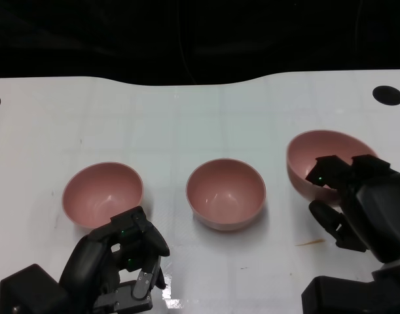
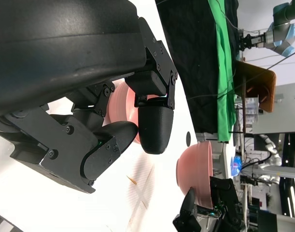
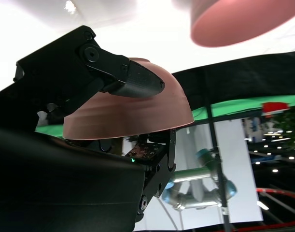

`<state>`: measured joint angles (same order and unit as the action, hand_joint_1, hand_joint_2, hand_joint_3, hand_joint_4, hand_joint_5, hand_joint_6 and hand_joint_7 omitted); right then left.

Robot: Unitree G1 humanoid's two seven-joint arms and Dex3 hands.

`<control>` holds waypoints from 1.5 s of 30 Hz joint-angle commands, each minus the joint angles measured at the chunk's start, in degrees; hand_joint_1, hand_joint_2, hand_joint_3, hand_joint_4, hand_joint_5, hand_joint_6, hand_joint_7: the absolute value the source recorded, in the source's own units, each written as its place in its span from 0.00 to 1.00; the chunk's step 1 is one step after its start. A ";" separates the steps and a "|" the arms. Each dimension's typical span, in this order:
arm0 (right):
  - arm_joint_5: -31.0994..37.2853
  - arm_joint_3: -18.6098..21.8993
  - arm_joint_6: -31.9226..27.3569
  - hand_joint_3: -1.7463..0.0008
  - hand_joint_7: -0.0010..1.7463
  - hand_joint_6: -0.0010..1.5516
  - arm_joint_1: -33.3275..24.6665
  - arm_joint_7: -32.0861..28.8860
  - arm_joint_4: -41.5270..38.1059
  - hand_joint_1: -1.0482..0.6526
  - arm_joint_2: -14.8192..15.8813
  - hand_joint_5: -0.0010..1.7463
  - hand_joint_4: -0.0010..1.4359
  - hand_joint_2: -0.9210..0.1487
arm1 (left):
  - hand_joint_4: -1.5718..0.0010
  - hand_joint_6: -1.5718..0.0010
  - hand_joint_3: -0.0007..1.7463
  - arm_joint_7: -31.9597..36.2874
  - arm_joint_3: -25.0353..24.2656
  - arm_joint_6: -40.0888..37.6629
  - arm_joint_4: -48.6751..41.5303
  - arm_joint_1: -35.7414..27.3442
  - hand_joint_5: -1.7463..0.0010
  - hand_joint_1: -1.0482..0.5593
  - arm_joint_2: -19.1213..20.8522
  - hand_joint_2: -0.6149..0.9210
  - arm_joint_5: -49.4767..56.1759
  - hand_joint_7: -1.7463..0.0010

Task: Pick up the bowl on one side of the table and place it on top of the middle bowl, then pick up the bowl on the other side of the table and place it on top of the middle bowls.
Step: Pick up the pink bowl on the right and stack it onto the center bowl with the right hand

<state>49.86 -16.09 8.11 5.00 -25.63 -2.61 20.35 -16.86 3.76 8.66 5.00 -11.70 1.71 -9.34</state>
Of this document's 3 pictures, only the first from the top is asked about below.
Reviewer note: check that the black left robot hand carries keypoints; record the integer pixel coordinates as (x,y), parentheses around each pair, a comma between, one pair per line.
(88,271)

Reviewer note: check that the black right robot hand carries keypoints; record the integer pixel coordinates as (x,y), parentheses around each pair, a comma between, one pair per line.
(379,212)

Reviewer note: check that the pink plastic bowl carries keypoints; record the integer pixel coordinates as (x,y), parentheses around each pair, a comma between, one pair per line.
(317,145)
(226,196)
(101,193)

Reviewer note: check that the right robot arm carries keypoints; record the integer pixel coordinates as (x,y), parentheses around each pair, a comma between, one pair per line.
(396,266)

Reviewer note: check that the black cloth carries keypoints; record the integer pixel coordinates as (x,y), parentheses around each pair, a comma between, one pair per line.
(88,39)

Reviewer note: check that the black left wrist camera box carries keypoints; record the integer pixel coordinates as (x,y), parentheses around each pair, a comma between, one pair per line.
(29,291)

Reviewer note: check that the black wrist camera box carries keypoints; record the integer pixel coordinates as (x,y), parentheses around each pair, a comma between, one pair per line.
(343,296)
(29,291)

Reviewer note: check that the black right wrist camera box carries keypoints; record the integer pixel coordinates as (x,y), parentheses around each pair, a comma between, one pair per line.
(343,296)

